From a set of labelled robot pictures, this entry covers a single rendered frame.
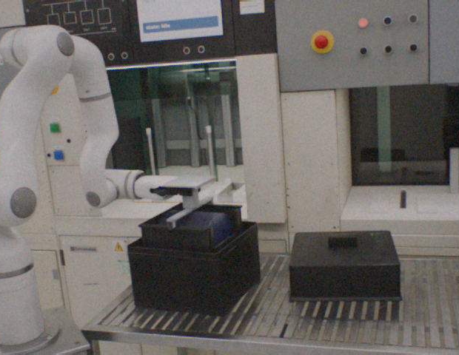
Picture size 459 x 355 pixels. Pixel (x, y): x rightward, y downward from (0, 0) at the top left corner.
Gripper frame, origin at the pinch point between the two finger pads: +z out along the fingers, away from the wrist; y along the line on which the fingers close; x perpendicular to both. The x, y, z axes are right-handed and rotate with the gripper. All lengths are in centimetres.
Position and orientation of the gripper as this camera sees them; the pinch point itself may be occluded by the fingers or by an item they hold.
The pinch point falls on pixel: (189, 188)
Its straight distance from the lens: 162.2
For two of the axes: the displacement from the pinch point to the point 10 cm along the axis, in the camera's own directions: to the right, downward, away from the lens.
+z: 9.1, 0.5, -4.1
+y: -4.1, 2.3, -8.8
